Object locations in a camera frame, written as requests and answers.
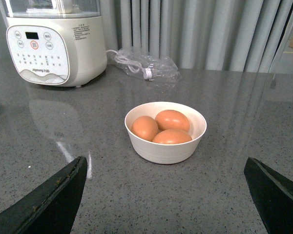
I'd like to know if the clear plastic bag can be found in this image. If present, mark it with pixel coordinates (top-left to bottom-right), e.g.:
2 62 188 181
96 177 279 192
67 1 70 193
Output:
106 47 181 83

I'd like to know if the cream soy milk maker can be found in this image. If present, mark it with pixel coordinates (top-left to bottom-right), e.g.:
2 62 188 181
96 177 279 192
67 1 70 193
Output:
2 0 107 87

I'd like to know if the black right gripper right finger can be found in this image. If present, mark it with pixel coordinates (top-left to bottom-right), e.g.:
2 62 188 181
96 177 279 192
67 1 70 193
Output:
244 157 293 234

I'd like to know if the white power cable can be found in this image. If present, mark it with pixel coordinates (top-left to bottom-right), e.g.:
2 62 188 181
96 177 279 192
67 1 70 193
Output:
105 49 153 80

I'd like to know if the brown egg back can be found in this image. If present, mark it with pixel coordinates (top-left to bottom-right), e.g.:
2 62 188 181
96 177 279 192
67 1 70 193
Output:
155 110 190 132

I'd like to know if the white round bowl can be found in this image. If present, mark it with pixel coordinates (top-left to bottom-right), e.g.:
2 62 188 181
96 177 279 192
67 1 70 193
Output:
125 101 207 164

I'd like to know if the brown egg left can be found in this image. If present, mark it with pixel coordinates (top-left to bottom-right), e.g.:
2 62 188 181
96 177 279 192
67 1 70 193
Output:
130 116 159 141

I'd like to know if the brown egg front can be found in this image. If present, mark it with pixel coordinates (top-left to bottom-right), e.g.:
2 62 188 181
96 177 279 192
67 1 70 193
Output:
152 129 192 144

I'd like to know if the brown egg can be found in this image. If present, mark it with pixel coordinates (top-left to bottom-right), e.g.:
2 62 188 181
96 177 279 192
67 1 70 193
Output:
155 110 190 132
152 129 192 144
130 116 159 141

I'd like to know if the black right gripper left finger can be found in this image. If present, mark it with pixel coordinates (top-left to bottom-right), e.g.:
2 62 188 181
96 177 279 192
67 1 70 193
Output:
0 156 87 234

